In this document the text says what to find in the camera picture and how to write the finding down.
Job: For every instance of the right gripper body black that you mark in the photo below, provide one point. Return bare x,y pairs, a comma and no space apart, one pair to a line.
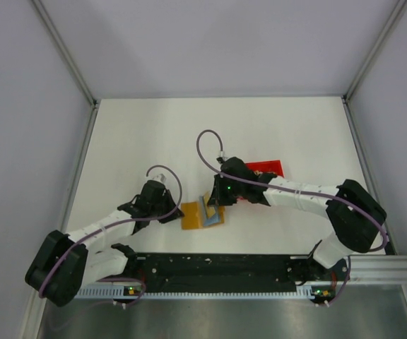
227,193

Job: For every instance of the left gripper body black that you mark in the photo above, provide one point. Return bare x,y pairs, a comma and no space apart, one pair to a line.
164,206

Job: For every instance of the yellow leather card holder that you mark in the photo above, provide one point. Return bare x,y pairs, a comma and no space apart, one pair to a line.
198,215

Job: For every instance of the red plastic card bin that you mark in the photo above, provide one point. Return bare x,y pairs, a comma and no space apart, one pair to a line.
270,166

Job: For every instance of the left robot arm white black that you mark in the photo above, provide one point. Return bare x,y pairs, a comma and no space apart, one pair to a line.
67,262

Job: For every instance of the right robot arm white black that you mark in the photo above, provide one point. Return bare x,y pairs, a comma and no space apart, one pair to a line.
355,216

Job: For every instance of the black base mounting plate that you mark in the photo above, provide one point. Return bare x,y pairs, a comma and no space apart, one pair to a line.
229,273

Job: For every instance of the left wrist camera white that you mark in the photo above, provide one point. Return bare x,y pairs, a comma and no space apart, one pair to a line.
159,178

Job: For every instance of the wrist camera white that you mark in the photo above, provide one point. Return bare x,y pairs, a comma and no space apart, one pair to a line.
159,178
222,155

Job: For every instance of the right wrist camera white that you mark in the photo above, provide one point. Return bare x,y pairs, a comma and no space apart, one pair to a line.
222,155

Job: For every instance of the grey slotted cable duct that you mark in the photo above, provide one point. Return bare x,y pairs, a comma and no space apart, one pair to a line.
121,292

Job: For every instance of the aluminium frame rail front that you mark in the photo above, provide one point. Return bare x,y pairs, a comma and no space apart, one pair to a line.
378,270

